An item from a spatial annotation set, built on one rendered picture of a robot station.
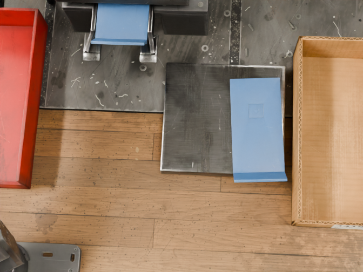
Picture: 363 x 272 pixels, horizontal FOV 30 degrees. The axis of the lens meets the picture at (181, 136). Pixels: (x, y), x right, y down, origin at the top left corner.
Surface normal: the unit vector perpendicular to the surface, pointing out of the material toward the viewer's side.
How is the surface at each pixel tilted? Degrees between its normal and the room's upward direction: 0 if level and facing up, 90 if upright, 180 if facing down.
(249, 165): 0
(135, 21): 0
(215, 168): 0
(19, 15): 90
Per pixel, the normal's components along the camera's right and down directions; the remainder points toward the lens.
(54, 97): -0.04, -0.25
